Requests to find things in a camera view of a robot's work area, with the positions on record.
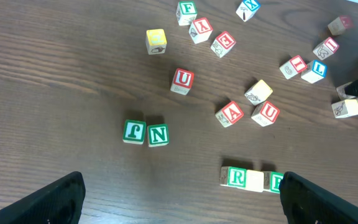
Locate green F block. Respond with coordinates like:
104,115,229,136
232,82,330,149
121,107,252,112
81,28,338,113
176,1,198,26

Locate green B block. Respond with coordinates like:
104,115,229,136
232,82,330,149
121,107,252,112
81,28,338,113
263,171,284,194

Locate blue L block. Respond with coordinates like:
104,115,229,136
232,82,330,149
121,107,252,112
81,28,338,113
301,60,328,83

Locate red u block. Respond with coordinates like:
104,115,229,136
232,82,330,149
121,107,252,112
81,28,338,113
170,68,195,95
251,101,280,127

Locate red A block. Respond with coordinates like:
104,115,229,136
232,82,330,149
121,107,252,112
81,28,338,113
215,101,244,128

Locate red X block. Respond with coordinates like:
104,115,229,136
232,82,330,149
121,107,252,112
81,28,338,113
189,17,213,44

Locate red I block upper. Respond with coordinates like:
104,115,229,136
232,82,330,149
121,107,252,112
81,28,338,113
313,37,339,60

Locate red block far top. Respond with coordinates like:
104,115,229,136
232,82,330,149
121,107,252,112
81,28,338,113
328,15,353,35

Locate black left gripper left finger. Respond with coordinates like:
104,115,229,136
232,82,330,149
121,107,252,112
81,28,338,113
0,171,86,224

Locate yellow S block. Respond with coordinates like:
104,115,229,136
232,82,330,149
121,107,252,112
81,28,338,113
331,99,358,118

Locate green N block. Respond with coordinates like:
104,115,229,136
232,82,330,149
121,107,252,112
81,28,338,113
147,124,170,147

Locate blue X block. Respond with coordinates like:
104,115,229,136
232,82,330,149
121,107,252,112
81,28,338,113
236,0,261,22

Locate red I block beside L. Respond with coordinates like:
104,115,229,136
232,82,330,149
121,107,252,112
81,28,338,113
279,55,307,80

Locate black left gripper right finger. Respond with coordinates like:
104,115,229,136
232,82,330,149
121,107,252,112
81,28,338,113
279,172,358,224

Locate green R block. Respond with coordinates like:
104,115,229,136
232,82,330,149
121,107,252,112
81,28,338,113
219,166,247,189

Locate green J block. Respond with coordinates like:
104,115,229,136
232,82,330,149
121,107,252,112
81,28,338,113
122,119,146,144

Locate red E block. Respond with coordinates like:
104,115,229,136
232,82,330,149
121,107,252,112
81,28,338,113
211,31,236,58

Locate red U block centre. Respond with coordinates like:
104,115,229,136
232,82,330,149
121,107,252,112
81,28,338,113
251,101,280,127

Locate red U block left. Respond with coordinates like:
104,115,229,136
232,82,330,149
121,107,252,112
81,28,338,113
170,68,195,95

